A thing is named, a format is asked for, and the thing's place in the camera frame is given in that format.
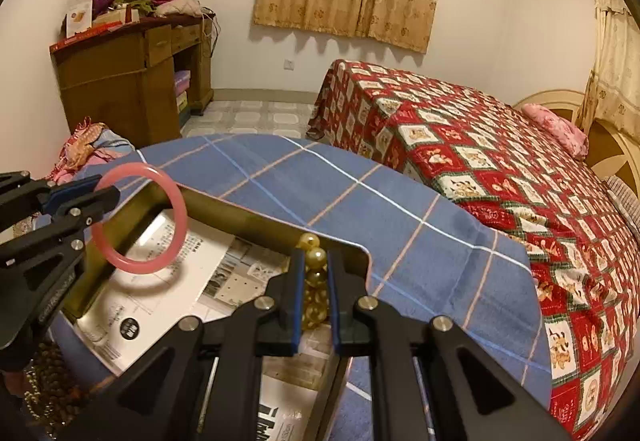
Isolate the pink jade bangle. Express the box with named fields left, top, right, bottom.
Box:
left=91, top=162, right=189, bottom=275

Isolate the golden pearl bracelet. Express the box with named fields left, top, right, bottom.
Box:
left=298, top=232, right=331, bottom=330

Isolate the pile of clothes on floor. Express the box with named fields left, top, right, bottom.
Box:
left=46, top=117, right=134, bottom=185

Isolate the printed paper in tin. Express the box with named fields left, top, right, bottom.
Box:
left=74, top=220, right=337, bottom=440

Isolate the pink metal tin box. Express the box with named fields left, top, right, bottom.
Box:
left=54, top=187, right=349, bottom=440

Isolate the blue plaid tablecloth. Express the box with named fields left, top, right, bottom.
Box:
left=46, top=133, right=554, bottom=441

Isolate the brown wooden desk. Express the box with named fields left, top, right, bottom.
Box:
left=50, top=15, right=219, bottom=147

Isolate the flat red box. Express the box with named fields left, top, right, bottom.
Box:
left=49, top=22, right=122, bottom=53

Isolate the white product box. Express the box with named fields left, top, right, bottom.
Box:
left=65, top=0, right=93, bottom=38

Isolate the red patterned bedspread bed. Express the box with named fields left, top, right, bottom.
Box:
left=309, top=60, right=639, bottom=440

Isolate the striped grey pillow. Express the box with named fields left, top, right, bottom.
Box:
left=605, top=175, right=640, bottom=227

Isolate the pink folded cloth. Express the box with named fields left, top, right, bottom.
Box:
left=154, top=0, right=203, bottom=18

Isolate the pink floral pillow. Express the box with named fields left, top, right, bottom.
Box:
left=520, top=103, right=589, bottom=160

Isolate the cream wooden headboard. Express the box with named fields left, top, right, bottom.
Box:
left=514, top=90, right=639, bottom=195

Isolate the beige curtain right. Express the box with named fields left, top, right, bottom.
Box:
left=576, top=0, right=640, bottom=141

